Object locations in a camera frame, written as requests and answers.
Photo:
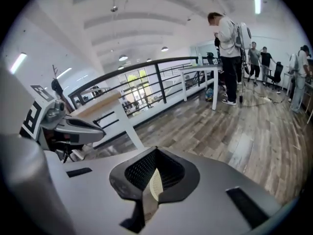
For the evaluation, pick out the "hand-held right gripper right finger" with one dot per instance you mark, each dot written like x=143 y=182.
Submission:
x=207 y=180

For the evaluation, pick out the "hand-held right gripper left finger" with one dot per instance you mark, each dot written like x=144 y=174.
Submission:
x=93 y=199

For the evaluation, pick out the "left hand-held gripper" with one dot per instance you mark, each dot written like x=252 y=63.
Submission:
x=36 y=111

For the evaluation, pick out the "white desk with wooden top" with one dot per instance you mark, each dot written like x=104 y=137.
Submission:
x=105 y=104

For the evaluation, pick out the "dark wooden coat rack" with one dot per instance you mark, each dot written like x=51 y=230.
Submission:
x=58 y=87

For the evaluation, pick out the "fluorescent tube light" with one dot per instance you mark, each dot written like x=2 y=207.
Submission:
x=257 y=4
x=64 y=73
x=18 y=62

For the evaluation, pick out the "black metal railing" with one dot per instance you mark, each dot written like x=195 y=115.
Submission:
x=151 y=82

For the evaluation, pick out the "colourful bag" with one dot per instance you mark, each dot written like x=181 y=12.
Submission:
x=209 y=95

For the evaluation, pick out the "white long table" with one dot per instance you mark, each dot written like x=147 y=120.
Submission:
x=203 y=68

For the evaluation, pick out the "clear plastic bottle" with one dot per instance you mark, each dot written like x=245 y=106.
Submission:
x=200 y=59

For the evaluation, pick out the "black desktop device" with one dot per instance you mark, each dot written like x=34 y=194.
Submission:
x=211 y=58

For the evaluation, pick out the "small metal ceiling spotlight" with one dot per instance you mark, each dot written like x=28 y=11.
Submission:
x=114 y=8

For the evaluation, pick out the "black office chair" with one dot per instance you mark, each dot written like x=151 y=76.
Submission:
x=275 y=73

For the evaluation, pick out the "white small desk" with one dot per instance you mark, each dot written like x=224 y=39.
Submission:
x=288 y=78

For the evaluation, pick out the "white hard-shell backpack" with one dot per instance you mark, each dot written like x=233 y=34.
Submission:
x=293 y=62
x=244 y=34

